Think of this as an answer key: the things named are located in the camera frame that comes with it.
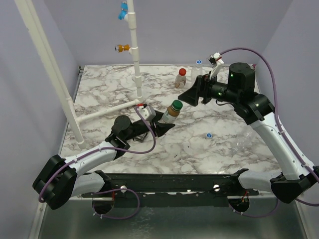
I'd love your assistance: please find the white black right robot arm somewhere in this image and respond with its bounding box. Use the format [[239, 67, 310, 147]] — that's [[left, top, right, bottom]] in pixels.
[[178, 62, 319, 204]]

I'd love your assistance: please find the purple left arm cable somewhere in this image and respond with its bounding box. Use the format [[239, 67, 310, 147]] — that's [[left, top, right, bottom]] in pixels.
[[38, 104, 157, 203]]

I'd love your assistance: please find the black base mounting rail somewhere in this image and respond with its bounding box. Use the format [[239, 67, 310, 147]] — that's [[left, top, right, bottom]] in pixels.
[[82, 170, 259, 208]]

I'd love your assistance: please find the orange pipe nozzle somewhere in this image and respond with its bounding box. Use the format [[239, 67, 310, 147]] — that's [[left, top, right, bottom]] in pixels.
[[115, 44, 130, 53]]

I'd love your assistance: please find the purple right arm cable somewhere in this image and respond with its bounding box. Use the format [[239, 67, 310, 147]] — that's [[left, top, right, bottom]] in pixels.
[[219, 47, 319, 207]]

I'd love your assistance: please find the clear bottle green white label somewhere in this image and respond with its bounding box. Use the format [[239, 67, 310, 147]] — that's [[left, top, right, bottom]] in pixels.
[[161, 105, 180, 123]]

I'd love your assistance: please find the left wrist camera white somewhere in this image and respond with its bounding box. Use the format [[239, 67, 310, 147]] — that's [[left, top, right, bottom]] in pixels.
[[138, 104, 156, 122]]

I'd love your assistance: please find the aluminium extrusion rail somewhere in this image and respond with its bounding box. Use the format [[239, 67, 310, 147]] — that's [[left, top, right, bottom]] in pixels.
[[27, 66, 84, 239]]

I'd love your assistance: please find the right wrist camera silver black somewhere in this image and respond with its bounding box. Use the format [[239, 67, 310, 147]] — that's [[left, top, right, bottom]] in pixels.
[[206, 52, 224, 79]]

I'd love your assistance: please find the green bottle cap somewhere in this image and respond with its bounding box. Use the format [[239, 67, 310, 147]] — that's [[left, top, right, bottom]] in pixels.
[[171, 100, 183, 112]]

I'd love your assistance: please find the clear plastic bottle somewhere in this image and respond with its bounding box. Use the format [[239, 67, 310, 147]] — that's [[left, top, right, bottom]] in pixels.
[[190, 63, 202, 85]]

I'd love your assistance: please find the clear bottle red label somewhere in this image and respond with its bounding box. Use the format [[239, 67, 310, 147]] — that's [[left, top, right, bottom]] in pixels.
[[175, 73, 186, 88]]

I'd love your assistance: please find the blue pipe valve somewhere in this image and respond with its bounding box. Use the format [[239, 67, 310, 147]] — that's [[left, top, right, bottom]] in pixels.
[[118, 0, 128, 21]]

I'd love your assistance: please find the white pvc pipe frame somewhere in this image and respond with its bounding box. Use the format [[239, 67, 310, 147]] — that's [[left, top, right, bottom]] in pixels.
[[14, 0, 145, 149]]

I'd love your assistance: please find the red bottle cap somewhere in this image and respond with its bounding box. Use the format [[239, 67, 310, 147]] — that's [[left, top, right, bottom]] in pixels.
[[178, 68, 186, 76]]

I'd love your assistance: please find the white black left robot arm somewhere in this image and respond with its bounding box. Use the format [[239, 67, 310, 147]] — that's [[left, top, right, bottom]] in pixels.
[[32, 115, 175, 210]]

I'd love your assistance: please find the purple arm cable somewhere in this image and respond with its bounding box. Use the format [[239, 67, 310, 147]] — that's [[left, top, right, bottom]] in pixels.
[[38, 104, 157, 203], [219, 47, 319, 207]]

